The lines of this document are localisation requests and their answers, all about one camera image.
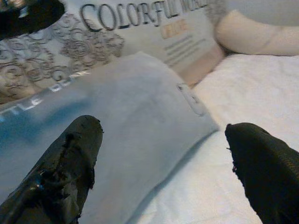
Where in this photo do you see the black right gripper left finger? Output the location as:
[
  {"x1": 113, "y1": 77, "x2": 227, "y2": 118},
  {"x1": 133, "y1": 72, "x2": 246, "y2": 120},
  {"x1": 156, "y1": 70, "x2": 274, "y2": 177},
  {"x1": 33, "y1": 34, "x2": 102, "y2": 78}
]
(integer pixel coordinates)
[{"x1": 0, "y1": 114, "x2": 103, "y2": 224}]

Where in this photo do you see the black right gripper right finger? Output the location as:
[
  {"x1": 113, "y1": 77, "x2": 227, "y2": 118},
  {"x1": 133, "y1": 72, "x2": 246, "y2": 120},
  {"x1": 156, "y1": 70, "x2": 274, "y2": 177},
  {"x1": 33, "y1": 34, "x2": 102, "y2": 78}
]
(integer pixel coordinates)
[{"x1": 224, "y1": 123, "x2": 299, "y2": 224}]

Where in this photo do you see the grey square pillow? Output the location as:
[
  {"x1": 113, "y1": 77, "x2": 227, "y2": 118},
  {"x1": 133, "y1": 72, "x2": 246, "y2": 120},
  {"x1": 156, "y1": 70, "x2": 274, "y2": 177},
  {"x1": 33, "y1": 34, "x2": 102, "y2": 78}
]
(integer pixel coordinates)
[{"x1": 0, "y1": 51, "x2": 220, "y2": 224}]

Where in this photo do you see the white quilted mattress pad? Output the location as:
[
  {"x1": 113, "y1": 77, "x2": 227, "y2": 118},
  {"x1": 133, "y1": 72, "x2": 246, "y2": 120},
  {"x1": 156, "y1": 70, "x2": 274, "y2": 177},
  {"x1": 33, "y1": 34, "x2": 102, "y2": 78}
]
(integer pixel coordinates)
[{"x1": 126, "y1": 53, "x2": 299, "y2": 224}]

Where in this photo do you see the cream long bolster pillow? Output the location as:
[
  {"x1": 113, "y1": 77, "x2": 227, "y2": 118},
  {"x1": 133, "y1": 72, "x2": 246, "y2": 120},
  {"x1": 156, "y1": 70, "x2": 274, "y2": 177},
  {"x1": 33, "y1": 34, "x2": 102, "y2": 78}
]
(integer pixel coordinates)
[{"x1": 214, "y1": 9, "x2": 299, "y2": 57}]

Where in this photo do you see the printed grey headboard panel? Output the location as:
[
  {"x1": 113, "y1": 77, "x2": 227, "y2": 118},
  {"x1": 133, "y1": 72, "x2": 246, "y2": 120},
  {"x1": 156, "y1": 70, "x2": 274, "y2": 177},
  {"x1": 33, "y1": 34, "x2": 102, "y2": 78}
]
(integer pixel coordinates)
[{"x1": 0, "y1": 0, "x2": 225, "y2": 105}]

